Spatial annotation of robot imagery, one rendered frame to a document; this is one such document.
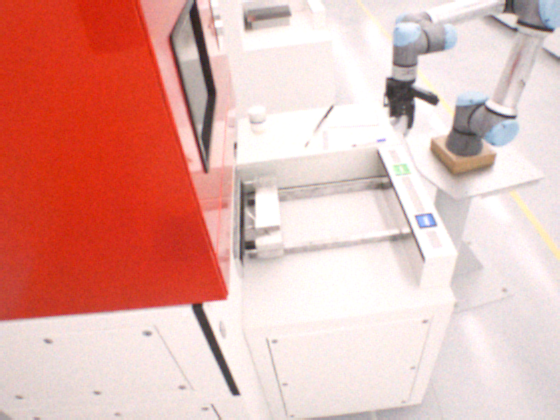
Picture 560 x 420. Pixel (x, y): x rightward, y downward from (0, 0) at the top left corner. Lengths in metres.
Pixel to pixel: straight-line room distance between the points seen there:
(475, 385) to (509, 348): 0.27
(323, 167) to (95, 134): 1.14
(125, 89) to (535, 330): 2.16
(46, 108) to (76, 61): 0.08
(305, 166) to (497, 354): 1.29
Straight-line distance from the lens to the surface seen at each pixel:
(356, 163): 1.61
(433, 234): 1.27
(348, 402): 1.77
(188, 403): 1.19
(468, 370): 2.14
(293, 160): 1.56
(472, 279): 2.43
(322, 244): 1.37
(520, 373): 2.21
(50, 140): 0.60
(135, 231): 0.67
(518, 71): 1.54
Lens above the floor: 1.84
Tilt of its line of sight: 41 degrees down
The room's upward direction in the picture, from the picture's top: 9 degrees counter-clockwise
